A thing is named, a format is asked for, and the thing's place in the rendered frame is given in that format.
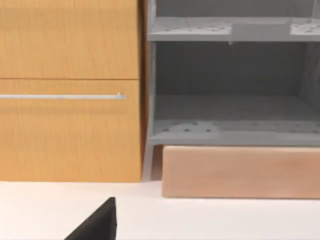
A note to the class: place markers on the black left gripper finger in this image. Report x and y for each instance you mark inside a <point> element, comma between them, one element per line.
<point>102,221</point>

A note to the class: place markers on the wooden cupboard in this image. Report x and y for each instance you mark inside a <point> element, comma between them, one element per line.
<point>143,87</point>

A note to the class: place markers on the pale wooden drawer front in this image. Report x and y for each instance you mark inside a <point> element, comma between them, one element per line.
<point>240,172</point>

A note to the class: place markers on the plain wooden drawer front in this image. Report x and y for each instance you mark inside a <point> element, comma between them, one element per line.
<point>67,37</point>

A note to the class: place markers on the grey pierced drawer inside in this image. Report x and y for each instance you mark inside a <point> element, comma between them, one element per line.
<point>225,75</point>

